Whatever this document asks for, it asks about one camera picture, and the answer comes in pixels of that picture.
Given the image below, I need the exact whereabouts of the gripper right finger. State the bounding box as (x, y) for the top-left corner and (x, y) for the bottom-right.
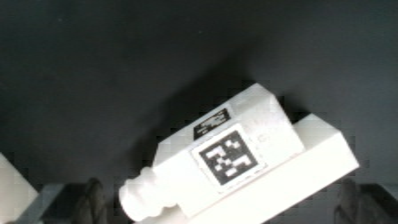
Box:
(336, 179), (398, 224)

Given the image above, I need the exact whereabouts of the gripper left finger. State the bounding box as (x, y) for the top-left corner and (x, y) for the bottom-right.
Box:
(16, 178), (107, 224)

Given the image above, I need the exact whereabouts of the white obstacle fence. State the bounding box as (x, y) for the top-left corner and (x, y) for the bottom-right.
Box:
(0, 153), (37, 224)

